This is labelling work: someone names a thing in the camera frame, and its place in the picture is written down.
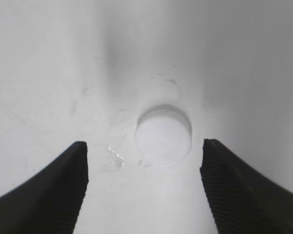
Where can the white ribbed bottle cap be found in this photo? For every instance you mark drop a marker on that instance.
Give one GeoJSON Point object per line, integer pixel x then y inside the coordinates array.
{"type": "Point", "coordinates": [163, 135]}

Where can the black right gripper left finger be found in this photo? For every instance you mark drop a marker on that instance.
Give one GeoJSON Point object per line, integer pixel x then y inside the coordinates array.
{"type": "Point", "coordinates": [50, 201]}

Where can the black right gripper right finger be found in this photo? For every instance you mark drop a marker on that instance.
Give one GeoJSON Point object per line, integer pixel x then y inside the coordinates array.
{"type": "Point", "coordinates": [241, 200]}

